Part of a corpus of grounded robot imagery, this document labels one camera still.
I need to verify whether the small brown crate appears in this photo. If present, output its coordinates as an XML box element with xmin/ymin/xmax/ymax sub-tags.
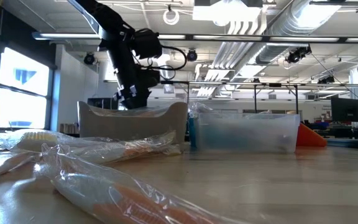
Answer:
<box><xmin>59</xmin><ymin>123</ymin><xmax>80</xmax><ymax>134</ymax></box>

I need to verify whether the black ceiling spotlight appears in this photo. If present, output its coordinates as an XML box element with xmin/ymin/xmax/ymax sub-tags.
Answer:
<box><xmin>186</xmin><ymin>48</ymin><xmax>199</xmax><ymax>62</ymax></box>
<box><xmin>83</xmin><ymin>52</ymin><xmax>96</xmax><ymax>66</ymax></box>

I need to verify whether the black computer monitor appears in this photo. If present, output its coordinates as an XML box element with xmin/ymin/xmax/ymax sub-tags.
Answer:
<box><xmin>330</xmin><ymin>96</ymin><xmax>358</xmax><ymax>123</ymax></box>

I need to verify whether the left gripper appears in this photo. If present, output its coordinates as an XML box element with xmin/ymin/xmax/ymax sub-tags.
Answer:
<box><xmin>106</xmin><ymin>46</ymin><xmax>161</xmax><ymax>110</ymax></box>

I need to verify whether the silver ventilation duct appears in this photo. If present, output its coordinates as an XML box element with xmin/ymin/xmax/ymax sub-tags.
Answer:
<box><xmin>253</xmin><ymin>0</ymin><xmax>343</xmax><ymax>65</ymax></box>

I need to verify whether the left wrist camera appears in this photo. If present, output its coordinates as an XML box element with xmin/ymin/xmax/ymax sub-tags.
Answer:
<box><xmin>131</xmin><ymin>29</ymin><xmax>163</xmax><ymax>60</ymax></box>

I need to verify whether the black ceiling camera cluster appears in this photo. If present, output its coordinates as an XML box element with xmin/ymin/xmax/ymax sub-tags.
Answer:
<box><xmin>284</xmin><ymin>44</ymin><xmax>313</xmax><ymax>64</ymax></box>

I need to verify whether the teal plastic bin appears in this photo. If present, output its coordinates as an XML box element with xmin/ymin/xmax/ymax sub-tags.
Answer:
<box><xmin>188</xmin><ymin>116</ymin><xmax>197</xmax><ymax>147</ymax></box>

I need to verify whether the black workstation frame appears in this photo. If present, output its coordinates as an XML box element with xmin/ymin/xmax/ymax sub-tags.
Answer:
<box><xmin>103</xmin><ymin>79</ymin><xmax>358</xmax><ymax>114</ymax></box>

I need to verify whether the grey translucent plastic bin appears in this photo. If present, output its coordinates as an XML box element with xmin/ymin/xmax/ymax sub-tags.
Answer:
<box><xmin>76</xmin><ymin>101</ymin><xmax>189</xmax><ymax>144</ymax></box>

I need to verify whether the white coiled cable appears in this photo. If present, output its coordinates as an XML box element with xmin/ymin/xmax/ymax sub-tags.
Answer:
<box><xmin>162</xmin><ymin>7</ymin><xmax>181</xmax><ymax>26</ymax></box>

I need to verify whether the large window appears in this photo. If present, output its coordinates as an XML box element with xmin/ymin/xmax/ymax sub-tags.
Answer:
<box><xmin>0</xmin><ymin>46</ymin><xmax>52</xmax><ymax>129</ymax></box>

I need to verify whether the orange bin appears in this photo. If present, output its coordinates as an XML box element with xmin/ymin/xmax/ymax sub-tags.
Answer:
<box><xmin>296</xmin><ymin>122</ymin><xmax>328</xmax><ymax>147</ymax></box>

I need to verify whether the long linear ceiling light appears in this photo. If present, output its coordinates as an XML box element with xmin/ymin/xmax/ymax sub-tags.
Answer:
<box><xmin>31</xmin><ymin>30</ymin><xmax>358</xmax><ymax>44</ymax></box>

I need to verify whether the clear plastic bin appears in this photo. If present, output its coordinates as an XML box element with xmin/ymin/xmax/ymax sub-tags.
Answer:
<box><xmin>194</xmin><ymin>111</ymin><xmax>301</xmax><ymax>154</ymax></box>

